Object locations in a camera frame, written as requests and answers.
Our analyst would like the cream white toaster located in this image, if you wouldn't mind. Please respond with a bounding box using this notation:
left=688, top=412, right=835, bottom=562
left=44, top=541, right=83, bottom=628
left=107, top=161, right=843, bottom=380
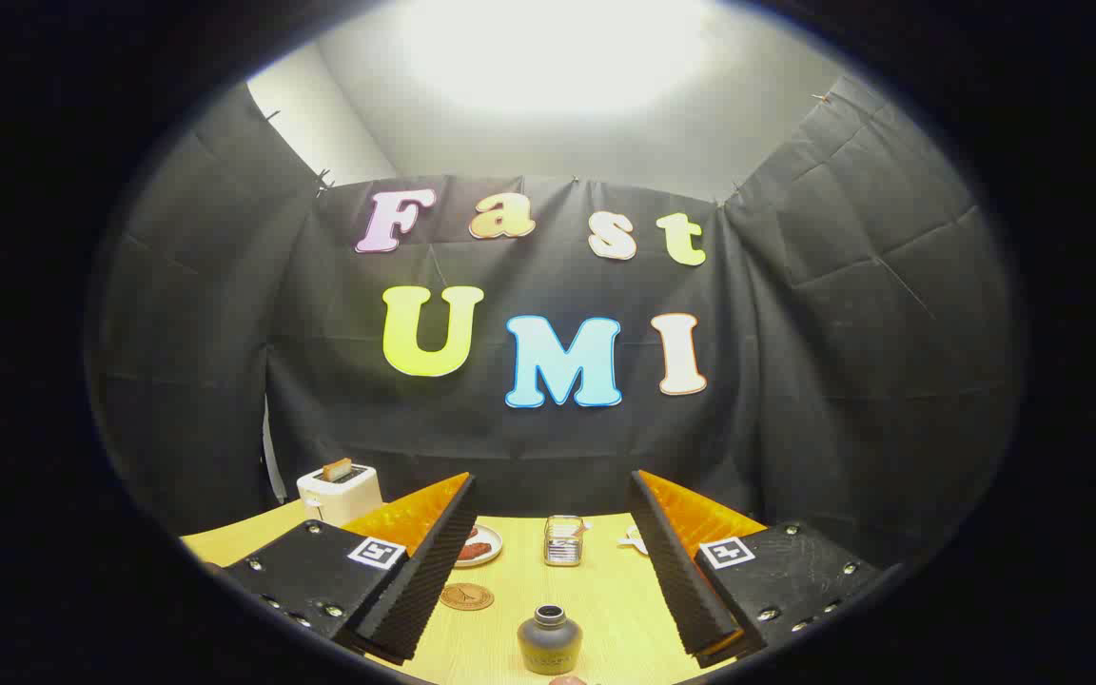
left=297, top=463, right=384, bottom=527

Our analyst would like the wooden table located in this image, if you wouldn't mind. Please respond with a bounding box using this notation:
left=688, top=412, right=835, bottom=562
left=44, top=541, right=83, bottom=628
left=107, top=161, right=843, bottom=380
left=180, top=499, right=768, bottom=685

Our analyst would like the wire basket holder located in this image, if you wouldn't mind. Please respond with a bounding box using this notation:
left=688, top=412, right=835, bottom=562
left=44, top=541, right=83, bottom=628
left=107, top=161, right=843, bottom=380
left=544, top=515, right=585, bottom=568

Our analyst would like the silver bottle with green label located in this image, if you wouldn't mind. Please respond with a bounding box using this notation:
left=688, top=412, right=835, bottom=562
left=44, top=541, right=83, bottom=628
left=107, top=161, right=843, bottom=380
left=517, top=603, right=584, bottom=676

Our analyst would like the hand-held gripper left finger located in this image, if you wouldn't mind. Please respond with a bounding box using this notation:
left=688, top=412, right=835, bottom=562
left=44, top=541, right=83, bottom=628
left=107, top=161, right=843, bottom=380
left=221, top=472, right=479, bottom=667

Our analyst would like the small white plate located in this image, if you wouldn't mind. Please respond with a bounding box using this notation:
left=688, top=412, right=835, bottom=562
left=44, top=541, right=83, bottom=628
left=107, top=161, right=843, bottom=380
left=453, top=524, right=504, bottom=569

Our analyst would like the round brown cork coaster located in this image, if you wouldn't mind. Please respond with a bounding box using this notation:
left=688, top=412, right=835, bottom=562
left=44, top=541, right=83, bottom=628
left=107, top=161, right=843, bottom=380
left=440, top=582, right=496, bottom=612

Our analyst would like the black backdrop cloth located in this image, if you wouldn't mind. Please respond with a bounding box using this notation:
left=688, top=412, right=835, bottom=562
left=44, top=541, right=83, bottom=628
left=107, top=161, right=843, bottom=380
left=91, top=76, right=1025, bottom=572

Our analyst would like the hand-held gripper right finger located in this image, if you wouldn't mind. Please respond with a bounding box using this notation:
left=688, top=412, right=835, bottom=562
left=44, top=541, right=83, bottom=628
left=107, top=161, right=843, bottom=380
left=628, top=469, right=887, bottom=669

